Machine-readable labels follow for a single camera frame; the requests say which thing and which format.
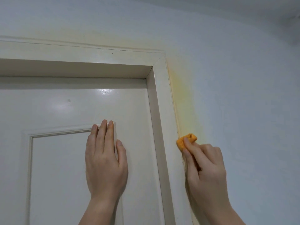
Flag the orange cleaning cloth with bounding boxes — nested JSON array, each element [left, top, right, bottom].
[[176, 133, 198, 152]]

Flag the person's left hand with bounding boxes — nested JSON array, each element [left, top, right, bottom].
[[85, 119, 129, 199]]

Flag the person's right hand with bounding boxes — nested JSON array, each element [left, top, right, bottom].
[[182, 137, 232, 210]]

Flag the person's left forearm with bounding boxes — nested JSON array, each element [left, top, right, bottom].
[[78, 196, 123, 225]]

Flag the white panelled door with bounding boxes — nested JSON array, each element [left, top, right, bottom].
[[0, 76, 165, 225]]

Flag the person's right forearm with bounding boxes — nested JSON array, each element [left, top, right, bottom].
[[193, 203, 246, 225]]

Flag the cream door frame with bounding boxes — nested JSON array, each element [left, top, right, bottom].
[[0, 36, 195, 225]]

